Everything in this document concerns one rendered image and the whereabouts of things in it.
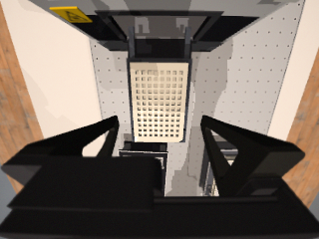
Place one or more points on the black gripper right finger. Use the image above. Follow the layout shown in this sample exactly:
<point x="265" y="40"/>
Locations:
<point x="259" y="155"/>

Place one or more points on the beige well plate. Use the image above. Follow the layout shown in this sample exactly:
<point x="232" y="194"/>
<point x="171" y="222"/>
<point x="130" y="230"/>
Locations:
<point x="158" y="94"/>
<point x="213" y="187"/>

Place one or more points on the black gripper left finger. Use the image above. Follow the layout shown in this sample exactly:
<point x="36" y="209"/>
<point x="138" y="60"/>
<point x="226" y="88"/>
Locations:
<point x="73" y="142"/>

